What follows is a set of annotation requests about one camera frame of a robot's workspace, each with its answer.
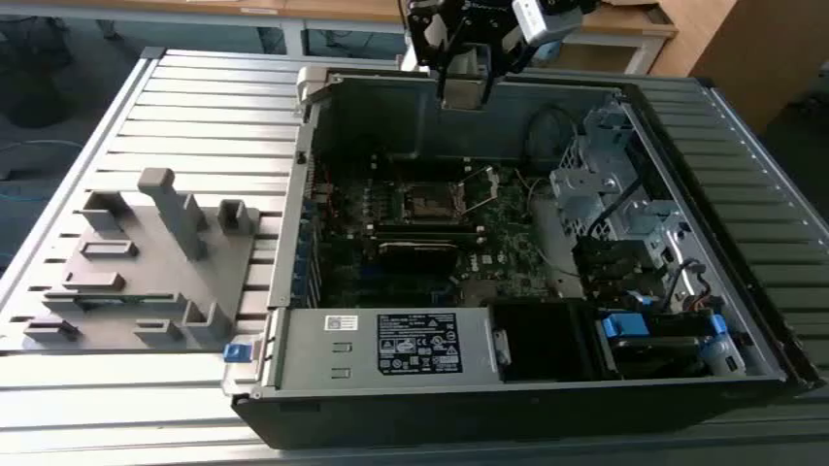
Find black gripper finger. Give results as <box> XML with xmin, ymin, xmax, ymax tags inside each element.
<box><xmin>417</xmin><ymin>28</ymin><xmax>458</xmax><ymax>109</ymax></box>
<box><xmin>482</xmin><ymin>31</ymin><xmax>539</xmax><ymax>109</ymax></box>

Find silver CPU green substrate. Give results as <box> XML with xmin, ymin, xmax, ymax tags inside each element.
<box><xmin>443</xmin><ymin>77</ymin><xmax>489</xmax><ymax>112</ymax></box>

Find wooden desk white legs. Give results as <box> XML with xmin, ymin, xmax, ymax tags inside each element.
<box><xmin>301</xmin><ymin>0</ymin><xmax>680</xmax><ymax>74</ymax></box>
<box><xmin>0</xmin><ymin>0</ymin><xmax>306</xmax><ymax>57</ymax></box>

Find grey case latch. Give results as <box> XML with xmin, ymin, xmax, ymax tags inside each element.
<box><xmin>295</xmin><ymin>66</ymin><xmax>333</xmax><ymax>106</ymax></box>

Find silver drive cage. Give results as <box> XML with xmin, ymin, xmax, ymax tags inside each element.
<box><xmin>547</xmin><ymin>94</ymin><xmax>698</xmax><ymax>244</ymax></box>

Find green motherboard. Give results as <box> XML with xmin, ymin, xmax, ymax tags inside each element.
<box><xmin>301</xmin><ymin>154</ymin><xmax>585</xmax><ymax>310</ymax></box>

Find wooden cabinet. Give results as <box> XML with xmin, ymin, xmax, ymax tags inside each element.
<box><xmin>650</xmin><ymin>0</ymin><xmax>829</xmax><ymax>135</ymax></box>

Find black expansion card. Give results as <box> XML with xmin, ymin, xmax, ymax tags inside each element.
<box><xmin>377</xmin><ymin>241</ymin><xmax>459</xmax><ymax>276</ymax></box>

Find brown chipset heatsink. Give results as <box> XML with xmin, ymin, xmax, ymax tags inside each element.
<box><xmin>459</xmin><ymin>280</ymin><xmax>499</xmax><ymax>301</ymax></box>

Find hard disk in blue carrier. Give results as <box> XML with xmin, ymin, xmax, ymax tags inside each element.
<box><xmin>598</xmin><ymin>310</ymin><xmax>733</xmax><ymax>381</ymax></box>

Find grey parts rack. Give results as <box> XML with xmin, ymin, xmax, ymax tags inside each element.
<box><xmin>22</xmin><ymin>167</ymin><xmax>264</xmax><ymax>350</ymax></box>

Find black office chair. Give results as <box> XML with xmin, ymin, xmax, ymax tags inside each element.
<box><xmin>0</xmin><ymin>14</ymin><xmax>76</xmax><ymax>130</ymax></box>

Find grey power supply unit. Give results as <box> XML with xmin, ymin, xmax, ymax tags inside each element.
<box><xmin>258</xmin><ymin>306</ymin><xmax>513</xmax><ymax>389</ymax></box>

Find green RAM stick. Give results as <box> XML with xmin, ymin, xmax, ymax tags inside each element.
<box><xmin>74</xmin><ymin>296</ymin><xmax>144</xmax><ymax>307</ymax></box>

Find black and grey PC case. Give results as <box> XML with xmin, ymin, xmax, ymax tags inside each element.
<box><xmin>219</xmin><ymin>65</ymin><xmax>828</xmax><ymax>450</ymax></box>

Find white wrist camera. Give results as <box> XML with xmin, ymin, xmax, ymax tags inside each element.
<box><xmin>510</xmin><ymin>0</ymin><xmax>585</xmax><ymax>45</ymax></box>

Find black cable loop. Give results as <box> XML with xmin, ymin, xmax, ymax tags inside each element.
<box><xmin>525</xmin><ymin>104</ymin><xmax>582</xmax><ymax>171</ymax></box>

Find black drive cable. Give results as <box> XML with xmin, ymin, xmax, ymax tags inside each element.
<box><xmin>586</xmin><ymin>179</ymin><xmax>644</xmax><ymax>239</ymax></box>

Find multicoloured wire bundle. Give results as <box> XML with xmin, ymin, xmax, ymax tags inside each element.
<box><xmin>686</xmin><ymin>285</ymin><xmax>721</xmax><ymax>313</ymax></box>

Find blue floor cable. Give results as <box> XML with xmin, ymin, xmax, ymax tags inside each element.
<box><xmin>0</xmin><ymin>138</ymin><xmax>86</xmax><ymax>203</ymax></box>

